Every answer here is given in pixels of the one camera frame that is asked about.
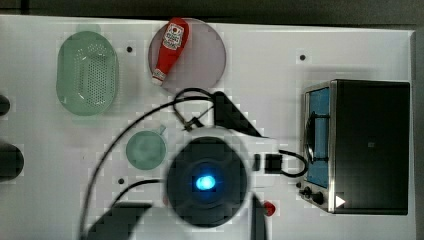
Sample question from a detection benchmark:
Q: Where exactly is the purple round plate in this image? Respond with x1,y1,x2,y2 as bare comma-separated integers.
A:
148,18,227,94

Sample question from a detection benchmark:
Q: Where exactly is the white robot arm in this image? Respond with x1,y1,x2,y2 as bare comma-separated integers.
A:
79,125,279,240

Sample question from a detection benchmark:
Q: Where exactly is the red ketchup bottle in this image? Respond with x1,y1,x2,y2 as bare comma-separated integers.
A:
152,17,190,86

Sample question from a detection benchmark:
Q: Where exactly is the black toaster oven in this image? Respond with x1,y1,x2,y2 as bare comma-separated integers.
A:
298,79,411,215

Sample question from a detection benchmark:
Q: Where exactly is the red toy by oven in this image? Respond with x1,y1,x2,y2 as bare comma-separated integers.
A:
263,201,276,217

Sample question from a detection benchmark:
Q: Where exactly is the green mug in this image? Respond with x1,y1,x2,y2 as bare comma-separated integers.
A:
126,125,167,170

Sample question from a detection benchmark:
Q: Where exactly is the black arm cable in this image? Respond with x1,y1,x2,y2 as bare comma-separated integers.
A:
78,87,214,240

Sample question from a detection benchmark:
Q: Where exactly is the green colander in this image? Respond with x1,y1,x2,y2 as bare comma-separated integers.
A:
56,30,119,116

